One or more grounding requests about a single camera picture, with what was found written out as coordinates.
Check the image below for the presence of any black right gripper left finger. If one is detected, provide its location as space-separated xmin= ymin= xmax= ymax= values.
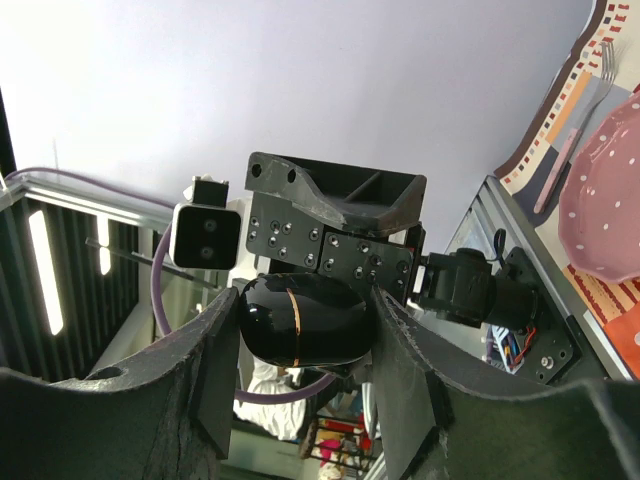
xmin=1 ymin=288 xmax=239 ymax=479

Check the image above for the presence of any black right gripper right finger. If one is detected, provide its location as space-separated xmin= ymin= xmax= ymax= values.
xmin=371 ymin=288 xmax=639 ymax=479

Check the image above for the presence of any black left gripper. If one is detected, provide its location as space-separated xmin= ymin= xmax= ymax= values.
xmin=245 ymin=152 xmax=427 ymax=300

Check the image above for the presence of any black case with gold line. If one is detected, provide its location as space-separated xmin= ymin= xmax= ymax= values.
xmin=238 ymin=273 xmax=374 ymax=368

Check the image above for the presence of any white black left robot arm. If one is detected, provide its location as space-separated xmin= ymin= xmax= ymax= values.
xmin=242 ymin=152 xmax=582 ymax=384

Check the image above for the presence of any orange patchwork placemat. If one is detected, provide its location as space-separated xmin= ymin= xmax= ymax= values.
xmin=496 ymin=1 xmax=639 ymax=380

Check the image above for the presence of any pink dotted plate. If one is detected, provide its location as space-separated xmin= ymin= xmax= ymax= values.
xmin=558 ymin=94 xmax=639 ymax=284

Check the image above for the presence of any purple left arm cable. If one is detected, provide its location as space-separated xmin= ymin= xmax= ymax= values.
xmin=4 ymin=167 xmax=336 ymax=404

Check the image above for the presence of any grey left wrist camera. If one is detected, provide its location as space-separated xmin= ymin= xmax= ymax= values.
xmin=169 ymin=175 xmax=242 ymax=270

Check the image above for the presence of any pink handled fork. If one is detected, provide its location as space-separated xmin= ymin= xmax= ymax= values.
xmin=533 ymin=40 xmax=617 ymax=214

